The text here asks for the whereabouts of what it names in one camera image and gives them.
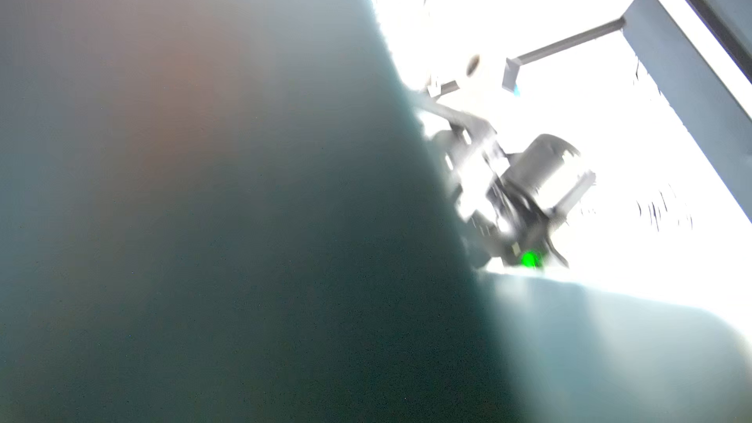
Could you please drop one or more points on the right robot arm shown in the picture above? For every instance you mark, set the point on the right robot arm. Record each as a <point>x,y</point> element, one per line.
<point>508,205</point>

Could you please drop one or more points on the teal drawer cabinet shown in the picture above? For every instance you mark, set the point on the teal drawer cabinet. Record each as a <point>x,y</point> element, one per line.
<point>223,211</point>

